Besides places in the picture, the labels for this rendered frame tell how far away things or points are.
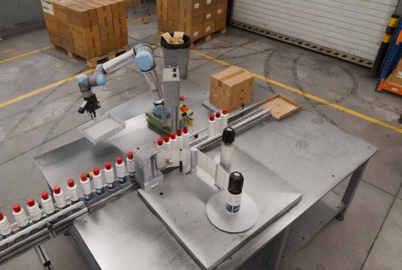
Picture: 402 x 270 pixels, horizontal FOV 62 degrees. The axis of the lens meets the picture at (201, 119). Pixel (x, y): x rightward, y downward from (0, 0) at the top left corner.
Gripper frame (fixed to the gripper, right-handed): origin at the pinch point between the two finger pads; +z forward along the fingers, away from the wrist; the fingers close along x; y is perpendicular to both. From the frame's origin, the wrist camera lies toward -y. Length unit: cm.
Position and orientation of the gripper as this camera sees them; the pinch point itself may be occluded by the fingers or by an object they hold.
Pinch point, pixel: (94, 121)
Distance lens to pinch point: 260.3
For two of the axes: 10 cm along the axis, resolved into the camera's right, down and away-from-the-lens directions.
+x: -7.9, -1.6, 5.9
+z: 1.7, 8.8, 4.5
